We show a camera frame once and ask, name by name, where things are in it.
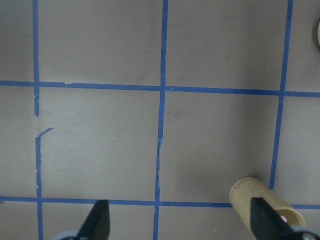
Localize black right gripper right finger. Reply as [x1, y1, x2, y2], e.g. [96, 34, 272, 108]
[250, 197, 297, 240]

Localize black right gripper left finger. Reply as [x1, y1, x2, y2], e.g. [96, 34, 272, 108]
[75, 199, 110, 240]

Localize bamboo cylinder holder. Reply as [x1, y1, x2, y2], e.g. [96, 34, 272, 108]
[229, 176, 307, 240]

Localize round wooden cup stand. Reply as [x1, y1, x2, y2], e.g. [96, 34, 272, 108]
[311, 17, 320, 52]

